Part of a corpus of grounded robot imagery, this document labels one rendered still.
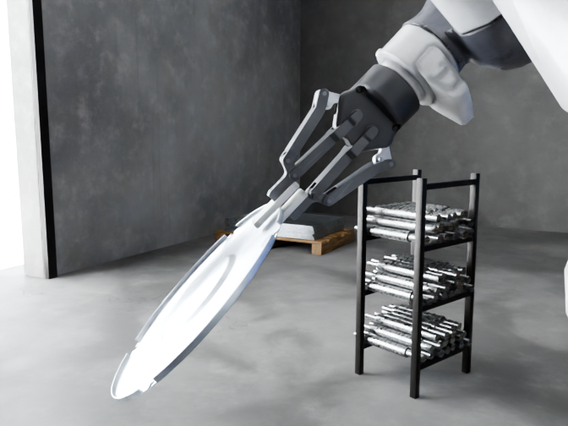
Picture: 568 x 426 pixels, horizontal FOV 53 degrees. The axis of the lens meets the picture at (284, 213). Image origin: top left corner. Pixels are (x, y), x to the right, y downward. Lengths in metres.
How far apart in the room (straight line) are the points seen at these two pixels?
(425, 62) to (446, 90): 0.04
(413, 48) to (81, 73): 4.46
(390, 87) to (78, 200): 4.42
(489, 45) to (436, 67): 0.06
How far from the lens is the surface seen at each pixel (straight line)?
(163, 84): 5.72
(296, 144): 0.66
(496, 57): 0.65
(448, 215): 2.53
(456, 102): 0.66
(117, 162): 5.26
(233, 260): 0.68
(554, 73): 0.43
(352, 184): 0.68
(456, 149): 7.25
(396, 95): 0.67
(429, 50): 0.68
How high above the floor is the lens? 1.15
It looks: 8 degrees down
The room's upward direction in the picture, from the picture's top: straight up
